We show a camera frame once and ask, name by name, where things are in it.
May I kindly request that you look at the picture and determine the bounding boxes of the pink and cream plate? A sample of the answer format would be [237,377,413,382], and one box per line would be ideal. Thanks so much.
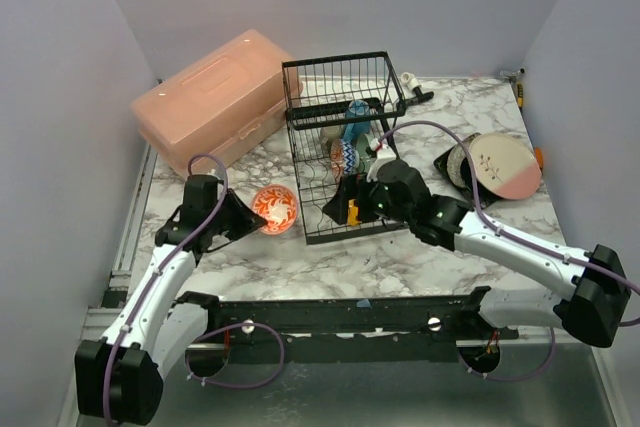
[469,133,542,200]

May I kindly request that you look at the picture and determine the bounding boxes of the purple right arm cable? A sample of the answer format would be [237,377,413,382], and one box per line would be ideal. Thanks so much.
[377,120,640,328]

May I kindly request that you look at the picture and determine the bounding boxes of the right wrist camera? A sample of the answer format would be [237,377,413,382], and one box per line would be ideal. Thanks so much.
[367,139,397,182]

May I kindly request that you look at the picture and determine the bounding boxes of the speckled white plate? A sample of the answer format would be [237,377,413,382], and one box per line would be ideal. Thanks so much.
[446,145,467,188]

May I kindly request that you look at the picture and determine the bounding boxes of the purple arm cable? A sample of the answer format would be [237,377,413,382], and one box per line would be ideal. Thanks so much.
[102,153,230,426]
[377,120,640,328]

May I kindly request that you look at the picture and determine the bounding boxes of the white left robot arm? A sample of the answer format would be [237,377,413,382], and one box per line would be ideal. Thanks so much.
[74,174,267,426]

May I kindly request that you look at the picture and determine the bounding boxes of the black floral square plate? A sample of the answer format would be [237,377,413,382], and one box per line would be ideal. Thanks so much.
[433,132,481,203]

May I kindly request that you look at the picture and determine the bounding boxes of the orange floral bowl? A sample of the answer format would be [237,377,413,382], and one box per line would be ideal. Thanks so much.
[251,184,298,235]

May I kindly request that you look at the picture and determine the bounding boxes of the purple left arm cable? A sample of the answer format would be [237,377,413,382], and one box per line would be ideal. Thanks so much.
[102,153,230,426]

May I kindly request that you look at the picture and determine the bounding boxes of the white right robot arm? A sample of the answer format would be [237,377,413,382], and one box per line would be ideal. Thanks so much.
[325,159,631,348]

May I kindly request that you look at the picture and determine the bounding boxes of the yellow black tool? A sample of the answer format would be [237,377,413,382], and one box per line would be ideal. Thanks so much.
[516,82,524,109]

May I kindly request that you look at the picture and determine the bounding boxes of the blue floral mug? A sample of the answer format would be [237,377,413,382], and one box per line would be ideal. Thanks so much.
[342,99,370,142]

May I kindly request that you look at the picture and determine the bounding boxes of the black round plate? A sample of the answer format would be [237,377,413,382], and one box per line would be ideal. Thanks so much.
[460,158,502,208]

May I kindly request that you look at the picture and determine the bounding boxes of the pink plastic storage box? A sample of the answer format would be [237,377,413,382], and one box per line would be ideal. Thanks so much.
[132,30,293,177]

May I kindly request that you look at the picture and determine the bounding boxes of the grey ceramic mug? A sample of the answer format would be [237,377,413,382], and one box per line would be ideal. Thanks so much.
[320,125,343,152]

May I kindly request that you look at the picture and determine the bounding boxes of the black and white pipe fitting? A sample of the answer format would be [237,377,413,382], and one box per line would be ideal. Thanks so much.
[399,72,434,108]

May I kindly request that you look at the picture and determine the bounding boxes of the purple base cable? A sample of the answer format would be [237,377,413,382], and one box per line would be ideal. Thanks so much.
[455,326,557,384]
[184,324,287,391]

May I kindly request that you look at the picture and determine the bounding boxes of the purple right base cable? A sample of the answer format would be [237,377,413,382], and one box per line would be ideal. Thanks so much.
[455,326,557,384]

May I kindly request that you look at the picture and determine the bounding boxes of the blue patterned bowl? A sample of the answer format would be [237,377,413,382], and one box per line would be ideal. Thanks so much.
[330,139,359,181]

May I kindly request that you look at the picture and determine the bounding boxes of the mint green bowl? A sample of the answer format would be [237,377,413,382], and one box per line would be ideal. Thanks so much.
[355,133,377,174]

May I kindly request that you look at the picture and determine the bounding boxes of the black wire dish rack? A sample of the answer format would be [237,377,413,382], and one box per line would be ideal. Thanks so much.
[282,51,407,245]

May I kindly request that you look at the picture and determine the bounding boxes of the orange clamp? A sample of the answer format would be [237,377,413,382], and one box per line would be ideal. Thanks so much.
[534,148,544,169]

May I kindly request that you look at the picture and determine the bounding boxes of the yellow bowl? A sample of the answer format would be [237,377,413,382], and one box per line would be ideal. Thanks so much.
[347,199,361,226]

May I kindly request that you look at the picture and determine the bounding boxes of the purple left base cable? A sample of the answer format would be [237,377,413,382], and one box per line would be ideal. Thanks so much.
[184,324,287,391]

